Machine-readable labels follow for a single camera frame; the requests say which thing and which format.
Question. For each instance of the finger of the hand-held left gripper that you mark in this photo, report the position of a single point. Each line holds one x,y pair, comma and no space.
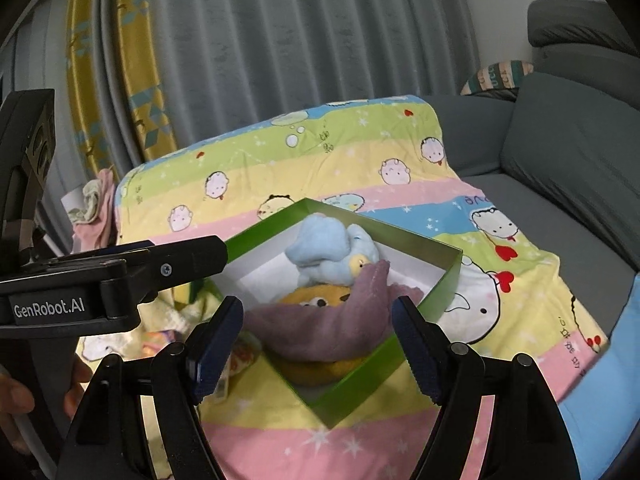
115,250
165,270

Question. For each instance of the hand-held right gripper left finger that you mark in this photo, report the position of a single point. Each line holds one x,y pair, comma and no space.
220,347

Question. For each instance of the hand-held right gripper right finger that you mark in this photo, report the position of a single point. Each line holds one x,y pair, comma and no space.
415,347

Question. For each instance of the green cardboard box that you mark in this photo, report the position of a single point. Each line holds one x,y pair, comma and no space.
380,385

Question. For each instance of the purple towel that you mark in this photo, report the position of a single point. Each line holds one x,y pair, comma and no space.
320,330

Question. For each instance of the person's left hand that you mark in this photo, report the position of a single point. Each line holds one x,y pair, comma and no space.
12,402

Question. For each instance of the small colourful packet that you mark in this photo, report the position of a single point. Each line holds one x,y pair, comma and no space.
240,360

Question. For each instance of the pink cloth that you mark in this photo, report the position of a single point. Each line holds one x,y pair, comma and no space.
107,210

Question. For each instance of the pale green cloth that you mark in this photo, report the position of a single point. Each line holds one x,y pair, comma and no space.
91,200

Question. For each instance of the orange plush toy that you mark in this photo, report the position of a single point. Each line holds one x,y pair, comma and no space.
320,372

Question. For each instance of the light blue plush toy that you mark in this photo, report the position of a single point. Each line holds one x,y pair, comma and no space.
320,245

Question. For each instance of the yellow patterned curtain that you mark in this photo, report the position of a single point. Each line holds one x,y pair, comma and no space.
145,100

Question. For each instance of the grey sofa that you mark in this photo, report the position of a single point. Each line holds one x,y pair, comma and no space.
550,220

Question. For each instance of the printed cartoon blanket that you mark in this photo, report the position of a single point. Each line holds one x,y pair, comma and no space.
350,160

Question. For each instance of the grey curtain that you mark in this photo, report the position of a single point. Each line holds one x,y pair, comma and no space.
300,35

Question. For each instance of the patterned pillow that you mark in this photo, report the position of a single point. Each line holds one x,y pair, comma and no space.
495,77

